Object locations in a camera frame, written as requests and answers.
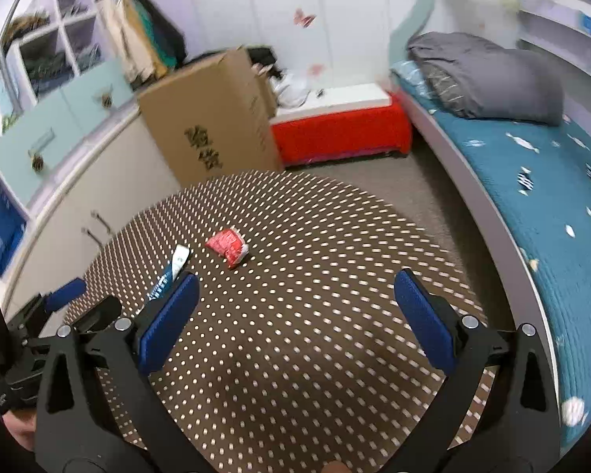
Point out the white bed frame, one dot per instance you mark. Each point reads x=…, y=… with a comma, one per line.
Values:
x=468, y=167

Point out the red wrapper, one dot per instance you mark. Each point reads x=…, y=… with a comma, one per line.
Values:
x=226, y=246

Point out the grey metal rail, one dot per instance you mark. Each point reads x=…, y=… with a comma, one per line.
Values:
x=10, y=24

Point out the person's left hand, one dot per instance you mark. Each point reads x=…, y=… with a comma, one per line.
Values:
x=22, y=428

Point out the grey folded quilt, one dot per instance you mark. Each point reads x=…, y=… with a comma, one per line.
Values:
x=487, y=79

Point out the white wall shelf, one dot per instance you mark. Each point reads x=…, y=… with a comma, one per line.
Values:
x=561, y=24

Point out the white cabinet with teal drawers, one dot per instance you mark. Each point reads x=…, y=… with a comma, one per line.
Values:
x=79, y=103

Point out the pink butterfly sticker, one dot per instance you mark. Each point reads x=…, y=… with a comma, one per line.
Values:
x=303, y=17

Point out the black garment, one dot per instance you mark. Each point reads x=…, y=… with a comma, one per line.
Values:
x=170, y=34

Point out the light blue pillow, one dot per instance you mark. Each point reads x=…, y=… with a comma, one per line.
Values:
x=409, y=76

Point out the teal candy-patterned bed mattress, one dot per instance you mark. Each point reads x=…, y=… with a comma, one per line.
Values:
x=546, y=207

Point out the blue printed cloth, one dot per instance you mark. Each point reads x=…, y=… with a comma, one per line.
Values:
x=0, y=236

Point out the brown cardboard box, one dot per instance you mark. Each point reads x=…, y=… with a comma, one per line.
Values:
x=212, y=123

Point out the white cube shelf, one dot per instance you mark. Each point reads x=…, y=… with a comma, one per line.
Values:
x=61, y=19

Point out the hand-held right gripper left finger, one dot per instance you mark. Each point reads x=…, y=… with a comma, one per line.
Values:
x=170, y=315

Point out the beige fabric bag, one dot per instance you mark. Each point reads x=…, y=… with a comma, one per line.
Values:
x=123, y=39

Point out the crumpled white plastic bag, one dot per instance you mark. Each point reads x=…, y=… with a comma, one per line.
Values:
x=295, y=88

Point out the black item on bench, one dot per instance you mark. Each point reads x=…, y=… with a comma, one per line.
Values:
x=263, y=56

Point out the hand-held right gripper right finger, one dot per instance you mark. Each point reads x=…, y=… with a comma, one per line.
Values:
x=423, y=320

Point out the red storage bench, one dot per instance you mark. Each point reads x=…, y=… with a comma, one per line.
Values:
x=340, y=130

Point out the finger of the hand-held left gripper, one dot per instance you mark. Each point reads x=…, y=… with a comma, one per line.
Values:
x=66, y=291
x=101, y=313

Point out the blue white tube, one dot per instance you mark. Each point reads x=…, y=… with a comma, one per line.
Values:
x=175, y=263

